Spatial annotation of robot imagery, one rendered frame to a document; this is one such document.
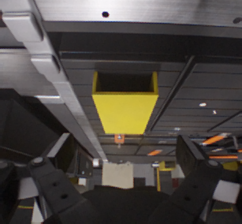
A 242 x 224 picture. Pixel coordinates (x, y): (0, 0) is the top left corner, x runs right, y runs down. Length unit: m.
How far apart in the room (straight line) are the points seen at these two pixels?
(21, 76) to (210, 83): 0.31
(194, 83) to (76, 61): 0.15
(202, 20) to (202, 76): 0.07
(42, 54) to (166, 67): 0.14
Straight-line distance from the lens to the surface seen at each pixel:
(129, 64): 0.19
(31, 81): 0.35
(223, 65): 0.22
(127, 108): 0.22
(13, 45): 0.50
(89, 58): 0.19
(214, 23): 0.19
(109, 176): 4.87
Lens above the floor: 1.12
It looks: 24 degrees down
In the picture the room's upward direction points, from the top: 179 degrees counter-clockwise
